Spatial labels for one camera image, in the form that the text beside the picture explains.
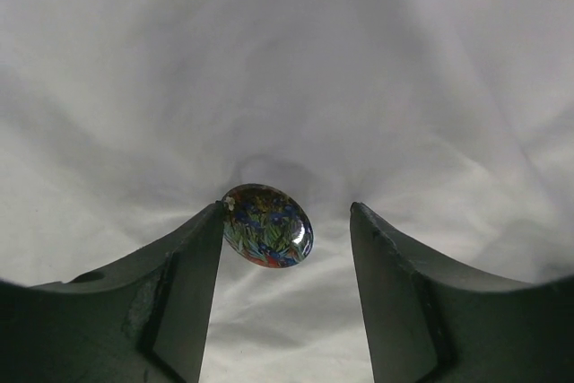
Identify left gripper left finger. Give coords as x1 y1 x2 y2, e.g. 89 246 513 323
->
1 202 223 382

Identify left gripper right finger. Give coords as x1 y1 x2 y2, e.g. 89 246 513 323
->
350 203 573 383

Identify white t-shirt garment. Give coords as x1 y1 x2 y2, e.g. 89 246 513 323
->
1 0 573 382

